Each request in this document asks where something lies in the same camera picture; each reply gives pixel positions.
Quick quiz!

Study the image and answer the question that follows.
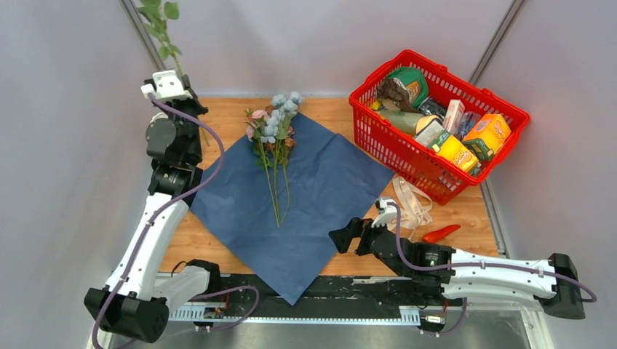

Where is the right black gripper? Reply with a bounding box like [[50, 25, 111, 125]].
[[329, 215, 390, 257]]

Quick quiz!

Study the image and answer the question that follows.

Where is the blue wrapping paper sheet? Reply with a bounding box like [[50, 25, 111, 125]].
[[191, 115, 394, 305]]

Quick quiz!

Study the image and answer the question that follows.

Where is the cream ribbon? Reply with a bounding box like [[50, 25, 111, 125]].
[[391, 177, 433, 240]]

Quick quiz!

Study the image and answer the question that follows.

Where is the pink rose flower stem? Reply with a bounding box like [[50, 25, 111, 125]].
[[136, 0, 213, 148]]

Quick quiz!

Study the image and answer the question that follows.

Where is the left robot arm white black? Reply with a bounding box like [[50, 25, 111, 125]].
[[84, 70, 223, 348]]

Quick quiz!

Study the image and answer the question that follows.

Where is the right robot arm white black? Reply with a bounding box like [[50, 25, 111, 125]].
[[328, 217, 586, 320]]

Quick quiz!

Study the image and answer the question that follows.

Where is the white ribbed vase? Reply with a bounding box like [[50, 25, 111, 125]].
[[150, 112, 168, 124]]

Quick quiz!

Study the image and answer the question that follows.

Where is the blue pink flower stem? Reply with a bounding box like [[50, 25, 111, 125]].
[[253, 108, 297, 226]]

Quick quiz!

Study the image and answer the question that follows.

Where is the toy carrot with leaves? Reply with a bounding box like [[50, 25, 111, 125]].
[[421, 225, 461, 244]]

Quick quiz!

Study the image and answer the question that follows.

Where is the red shopping basket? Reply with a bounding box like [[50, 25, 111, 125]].
[[349, 49, 530, 205]]

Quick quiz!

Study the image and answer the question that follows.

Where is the olive green bottle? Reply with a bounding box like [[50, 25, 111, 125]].
[[378, 110, 442, 136]]

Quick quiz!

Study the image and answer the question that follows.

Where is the yellow green box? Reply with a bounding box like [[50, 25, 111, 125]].
[[427, 130, 479, 174]]

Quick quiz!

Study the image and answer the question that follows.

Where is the brown crumpled bag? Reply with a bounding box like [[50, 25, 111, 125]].
[[376, 79, 418, 112]]

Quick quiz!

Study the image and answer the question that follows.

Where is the dark foil packet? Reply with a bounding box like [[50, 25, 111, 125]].
[[418, 97, 447, 119]]

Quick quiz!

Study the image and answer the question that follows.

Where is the pink white box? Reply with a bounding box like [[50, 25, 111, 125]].
[[442, 99, 466, 135]]

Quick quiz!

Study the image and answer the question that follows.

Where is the clear plastic bottle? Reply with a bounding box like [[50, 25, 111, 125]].
[[454, 111, 482, 140]]

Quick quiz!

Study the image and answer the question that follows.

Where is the green snack bag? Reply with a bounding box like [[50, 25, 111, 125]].
[[386, 66, 429, 109]]

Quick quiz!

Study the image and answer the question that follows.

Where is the orange box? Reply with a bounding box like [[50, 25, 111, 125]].
[[462, 113, 511, 161]]

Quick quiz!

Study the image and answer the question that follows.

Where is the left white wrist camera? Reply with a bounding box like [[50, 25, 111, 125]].
[[140, 70, 193, 102]]

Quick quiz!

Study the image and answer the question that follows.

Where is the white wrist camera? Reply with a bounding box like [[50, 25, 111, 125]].
[[140, 70, 193, 102], [371, 196, 397, 228]]

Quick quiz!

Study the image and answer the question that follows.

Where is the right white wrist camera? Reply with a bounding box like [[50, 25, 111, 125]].
[[371, 196, 397, 228]]

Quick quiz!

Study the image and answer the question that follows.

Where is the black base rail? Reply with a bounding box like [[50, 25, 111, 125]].
[[103, 272, 541, 333]]

